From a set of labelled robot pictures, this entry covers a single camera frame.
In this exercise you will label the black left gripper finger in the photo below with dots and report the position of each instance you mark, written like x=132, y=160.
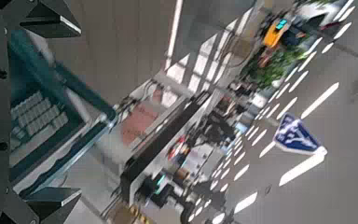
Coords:
x=48, y=18
x=51, y=202

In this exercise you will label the teal black plastic crate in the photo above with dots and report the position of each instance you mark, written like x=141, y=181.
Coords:
x=43, y=119

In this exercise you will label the white workbench with black edge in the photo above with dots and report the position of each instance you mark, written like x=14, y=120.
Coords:
x=157, y=144

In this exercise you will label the red object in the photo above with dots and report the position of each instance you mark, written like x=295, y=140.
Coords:
x=177, y=147

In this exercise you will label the black robot device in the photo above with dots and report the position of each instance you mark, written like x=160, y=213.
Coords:
x=217, y=129

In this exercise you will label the yellow delivery vehicle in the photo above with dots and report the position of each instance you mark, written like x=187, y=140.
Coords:
x=273, y=34

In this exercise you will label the green plants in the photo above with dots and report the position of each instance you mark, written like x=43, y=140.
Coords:
x=273, y=67

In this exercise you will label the blue triangular road sign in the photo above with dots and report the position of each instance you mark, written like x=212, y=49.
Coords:
x=295, y=137

